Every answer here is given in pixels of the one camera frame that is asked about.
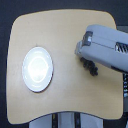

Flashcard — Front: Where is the white round plate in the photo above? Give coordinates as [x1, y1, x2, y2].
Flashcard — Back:
[22, 47, 54, 92]

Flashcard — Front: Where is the black cable chain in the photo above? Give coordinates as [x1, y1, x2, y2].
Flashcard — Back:
[122, 72, 128, 99]

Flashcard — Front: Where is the white table base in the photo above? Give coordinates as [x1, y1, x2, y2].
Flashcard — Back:
[29, 112, 103, 128]

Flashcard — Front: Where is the dark grape bunch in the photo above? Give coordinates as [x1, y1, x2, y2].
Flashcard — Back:
[80, 58, 98, 76]

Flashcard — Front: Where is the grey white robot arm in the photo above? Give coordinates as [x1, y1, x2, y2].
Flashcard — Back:
[75, 24, 128, 73]

